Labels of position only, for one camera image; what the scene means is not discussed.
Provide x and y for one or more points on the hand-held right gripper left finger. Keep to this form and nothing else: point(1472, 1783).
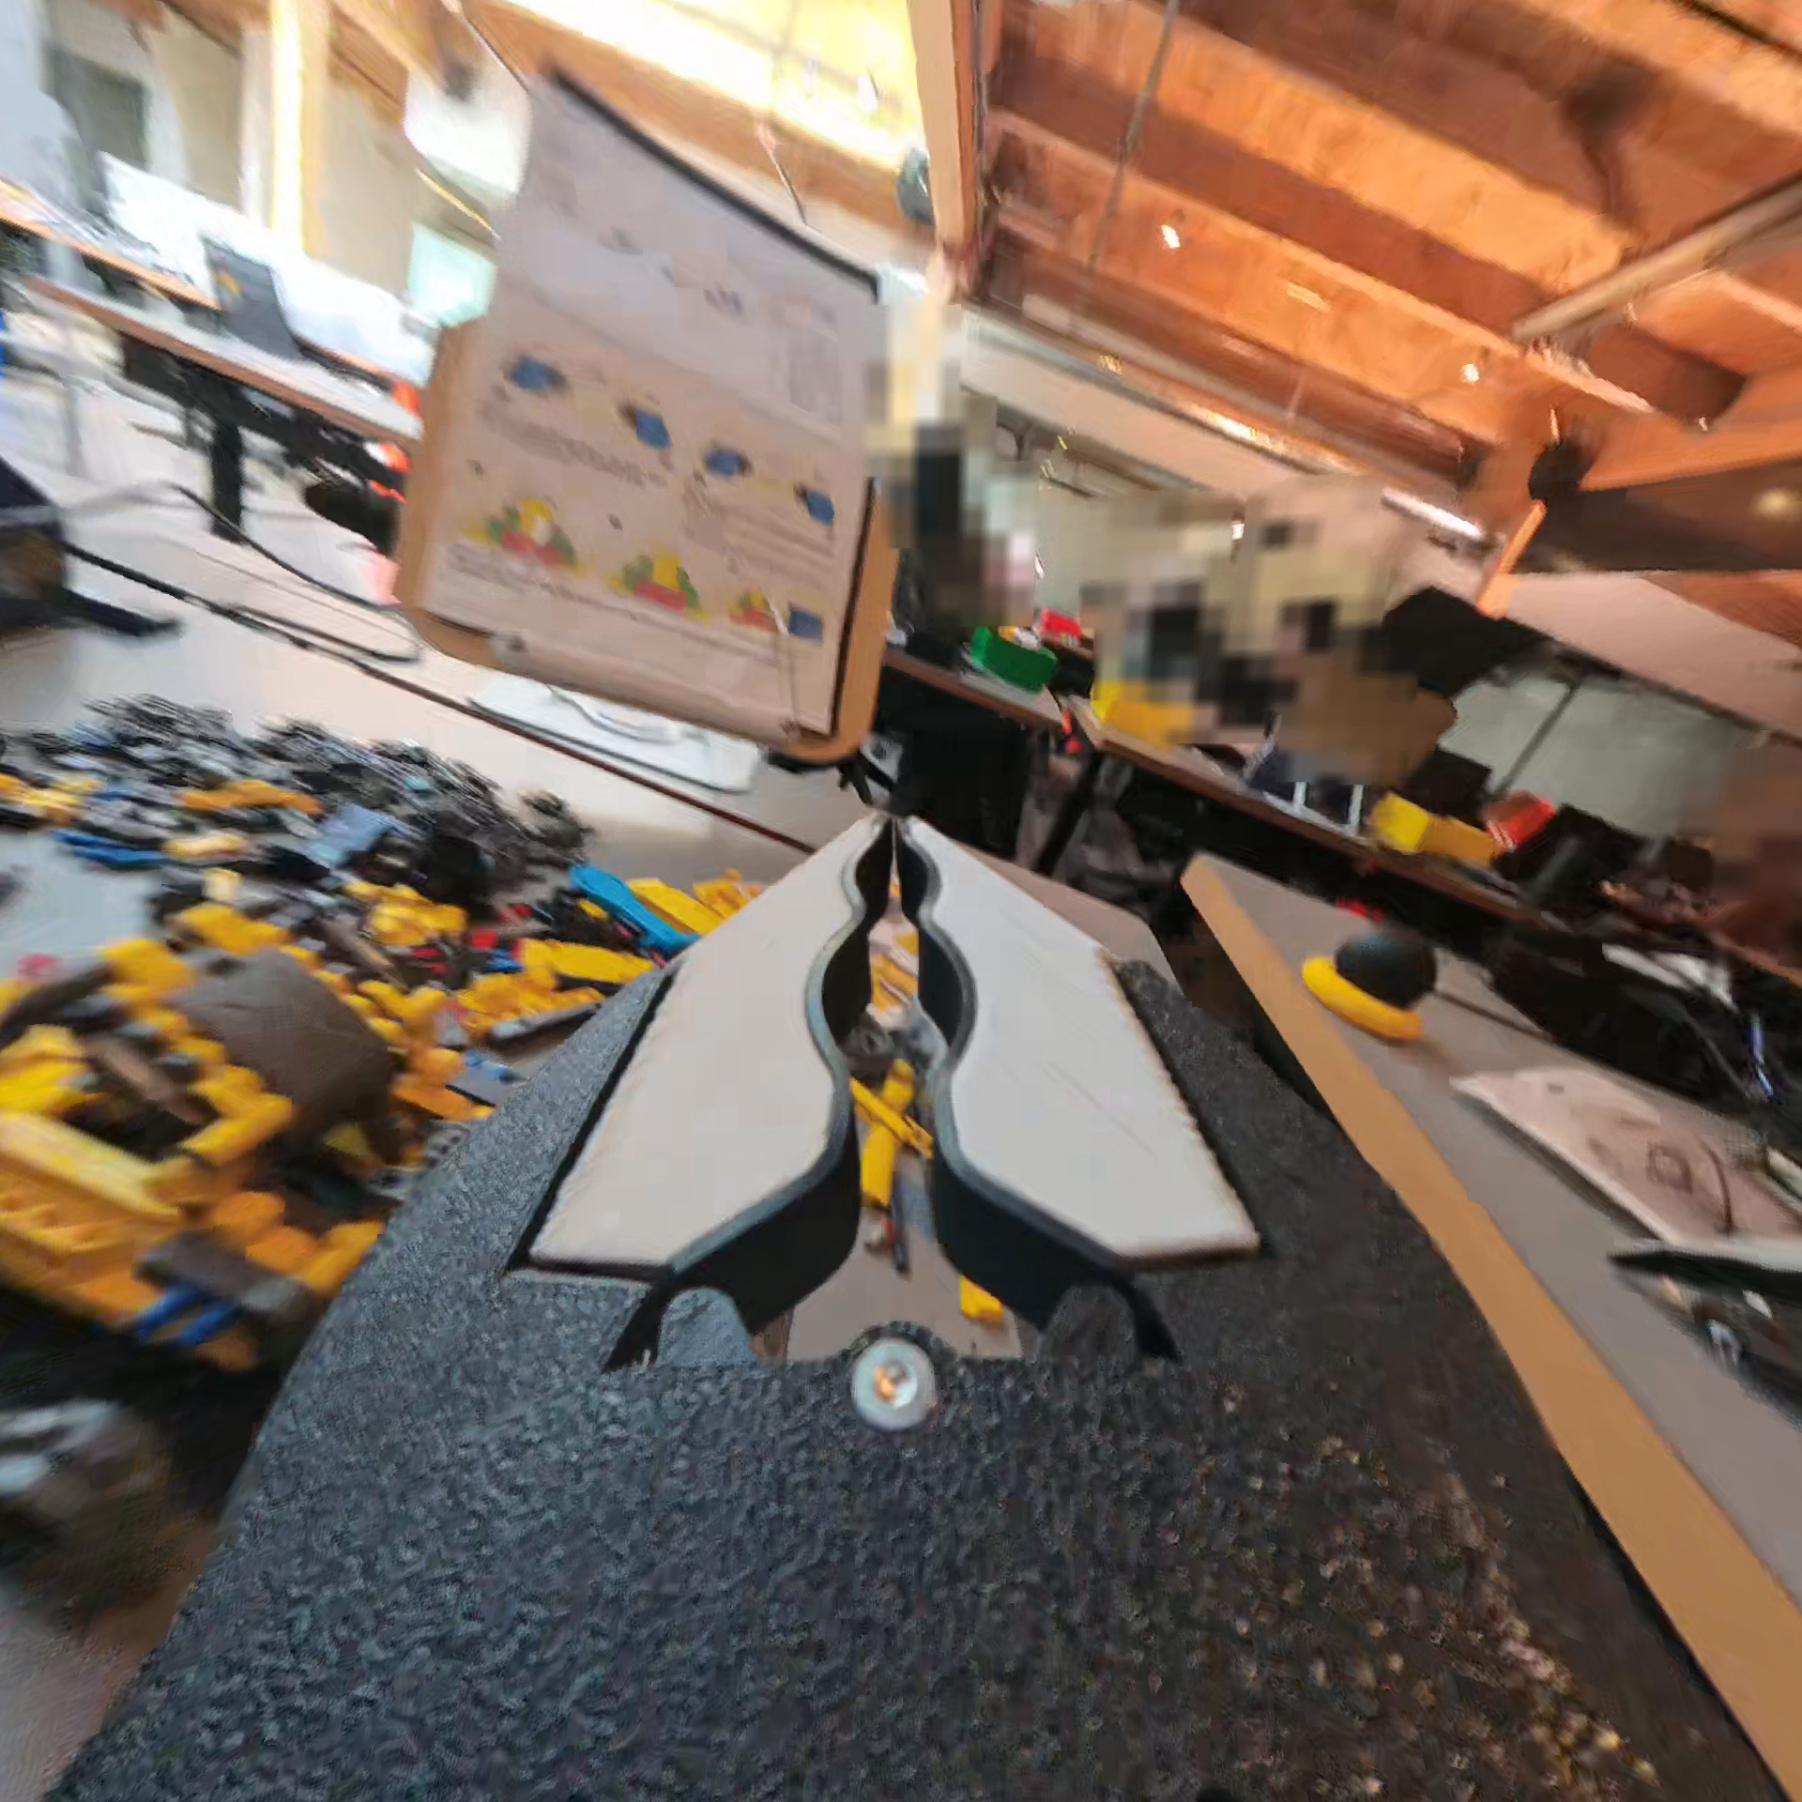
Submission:
point(703, 1112)

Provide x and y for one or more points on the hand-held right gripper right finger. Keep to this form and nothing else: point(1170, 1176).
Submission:
point(1082, 1112)

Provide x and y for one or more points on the grey desk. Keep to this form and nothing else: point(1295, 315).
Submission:
point(211, 667)

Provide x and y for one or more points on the pile of mixed small bricks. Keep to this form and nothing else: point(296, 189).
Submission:
point(562, 970)

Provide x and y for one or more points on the blue brick separator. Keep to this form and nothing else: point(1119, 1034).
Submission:
point(628, 906)

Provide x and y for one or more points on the long work table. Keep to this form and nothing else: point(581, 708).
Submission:
point(1170, 762)

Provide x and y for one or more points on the yellow bin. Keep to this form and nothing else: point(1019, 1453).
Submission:
point(1422, 832)

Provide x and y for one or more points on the green bin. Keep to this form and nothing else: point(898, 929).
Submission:
point(1013, 659)

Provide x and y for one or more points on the pile of dark grey track links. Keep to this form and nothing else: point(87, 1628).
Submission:
point(353, 773)

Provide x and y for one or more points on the white paper sheet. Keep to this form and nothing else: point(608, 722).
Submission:
point(1619, 1155)

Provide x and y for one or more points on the yellow toy vehicle model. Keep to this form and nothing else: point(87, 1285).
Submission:
point(115, 1194)

